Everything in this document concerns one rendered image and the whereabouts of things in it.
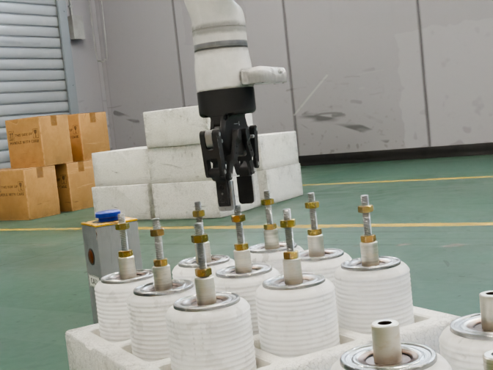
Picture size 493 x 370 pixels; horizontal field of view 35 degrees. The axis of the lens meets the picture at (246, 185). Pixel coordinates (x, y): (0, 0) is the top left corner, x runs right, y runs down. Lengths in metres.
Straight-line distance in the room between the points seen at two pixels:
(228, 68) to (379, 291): 0.33
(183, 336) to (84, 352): 0.26
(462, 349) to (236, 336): 0.28
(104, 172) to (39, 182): 0.73
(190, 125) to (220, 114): 2.79
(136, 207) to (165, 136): 0.43
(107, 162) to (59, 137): 0.84
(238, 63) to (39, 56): 6.66
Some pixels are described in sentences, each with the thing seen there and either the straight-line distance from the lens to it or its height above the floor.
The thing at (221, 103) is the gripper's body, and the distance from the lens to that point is 1.00.
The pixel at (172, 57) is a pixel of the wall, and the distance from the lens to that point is 7.66.
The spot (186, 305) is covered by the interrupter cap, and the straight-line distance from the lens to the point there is 0.89.
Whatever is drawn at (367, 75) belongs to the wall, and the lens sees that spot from 6.57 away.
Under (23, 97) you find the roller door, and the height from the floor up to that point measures 0.86.
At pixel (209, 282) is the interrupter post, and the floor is 0.28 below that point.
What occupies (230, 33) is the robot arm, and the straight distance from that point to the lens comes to 1.01.
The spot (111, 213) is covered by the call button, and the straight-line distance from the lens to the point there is 1.26.
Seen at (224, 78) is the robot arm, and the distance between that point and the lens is 1.00.
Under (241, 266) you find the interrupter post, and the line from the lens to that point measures 1.04.
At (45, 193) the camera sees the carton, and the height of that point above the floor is 0.14.
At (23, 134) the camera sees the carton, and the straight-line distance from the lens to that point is 4.99.
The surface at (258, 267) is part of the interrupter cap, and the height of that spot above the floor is 0.25.
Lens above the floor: 0.45
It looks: 5 degrees down
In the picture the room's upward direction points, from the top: 6 degrees counter-clockwise
